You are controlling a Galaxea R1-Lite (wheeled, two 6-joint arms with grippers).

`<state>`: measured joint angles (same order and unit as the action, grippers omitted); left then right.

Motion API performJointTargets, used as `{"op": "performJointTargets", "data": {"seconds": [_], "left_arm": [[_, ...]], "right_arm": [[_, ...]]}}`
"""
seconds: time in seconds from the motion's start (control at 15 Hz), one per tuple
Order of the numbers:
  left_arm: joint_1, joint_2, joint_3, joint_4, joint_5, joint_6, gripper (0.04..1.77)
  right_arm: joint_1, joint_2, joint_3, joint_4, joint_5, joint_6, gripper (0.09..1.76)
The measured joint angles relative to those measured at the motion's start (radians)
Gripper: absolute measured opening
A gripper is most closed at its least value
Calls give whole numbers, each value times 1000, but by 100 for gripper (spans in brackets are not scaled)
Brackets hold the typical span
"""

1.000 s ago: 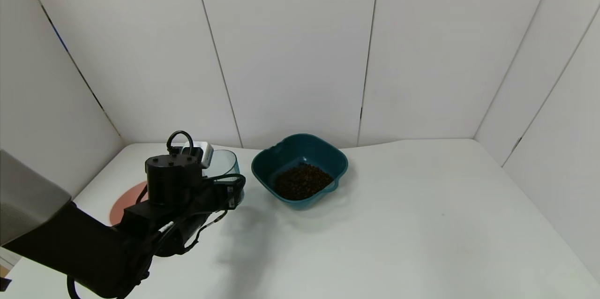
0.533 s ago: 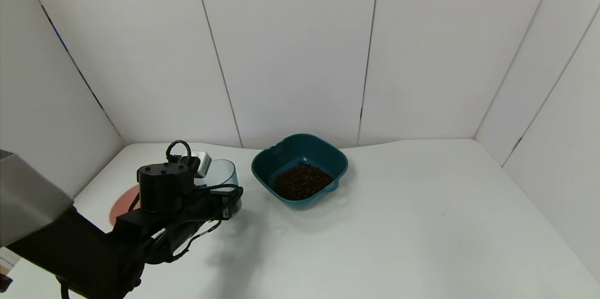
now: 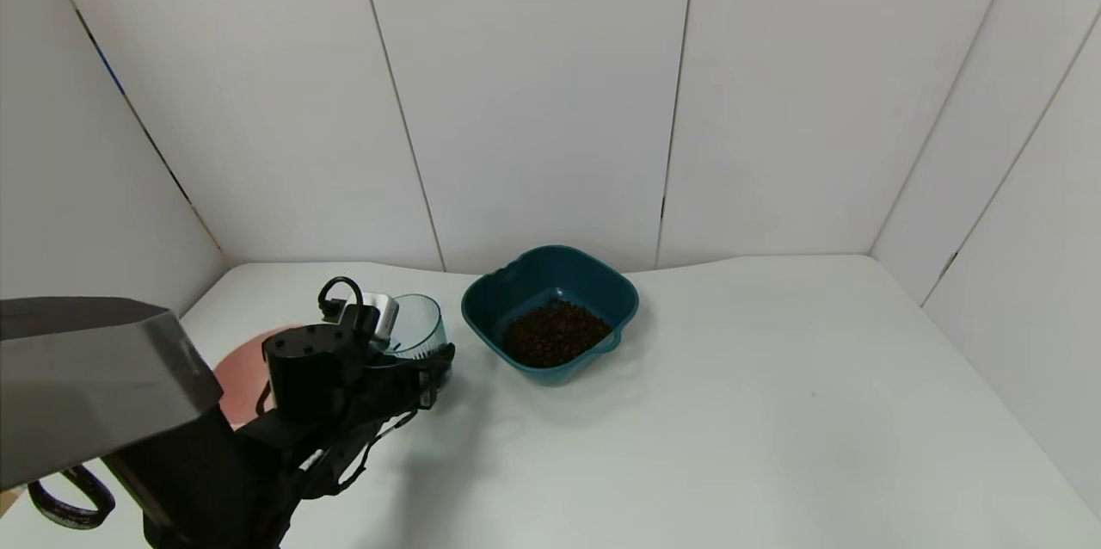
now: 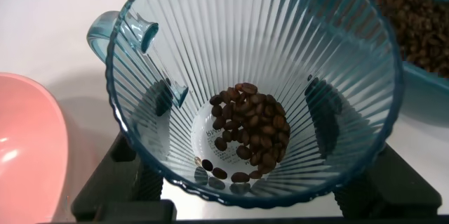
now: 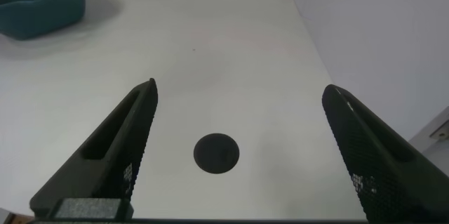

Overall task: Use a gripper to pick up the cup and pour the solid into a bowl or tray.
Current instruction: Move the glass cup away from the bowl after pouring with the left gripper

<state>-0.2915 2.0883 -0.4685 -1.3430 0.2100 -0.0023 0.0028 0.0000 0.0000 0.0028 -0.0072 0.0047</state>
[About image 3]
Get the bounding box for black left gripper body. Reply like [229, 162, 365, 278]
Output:
[364, 358, 439, 410]

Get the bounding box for ribbed transparent teal cup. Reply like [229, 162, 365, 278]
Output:
[383, 293, 449, 362]

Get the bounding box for brown solid granules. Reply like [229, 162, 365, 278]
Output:
[503, 299, 613, 369]

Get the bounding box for dark teal square bowl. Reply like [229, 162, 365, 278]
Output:
[461, 245, 640, 387]

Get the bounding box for pink bowl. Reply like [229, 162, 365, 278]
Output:
[212, 324, 302, 429]

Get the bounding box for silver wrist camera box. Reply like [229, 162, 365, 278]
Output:
[331, 291, 399, 345]

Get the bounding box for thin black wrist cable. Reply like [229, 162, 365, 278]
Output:
[297, 410, 418, 500]

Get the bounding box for black camera plug cable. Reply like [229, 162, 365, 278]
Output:
[317, 276, 366, 319]

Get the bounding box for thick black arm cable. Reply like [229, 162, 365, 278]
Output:
[26, 465, 117, 531]

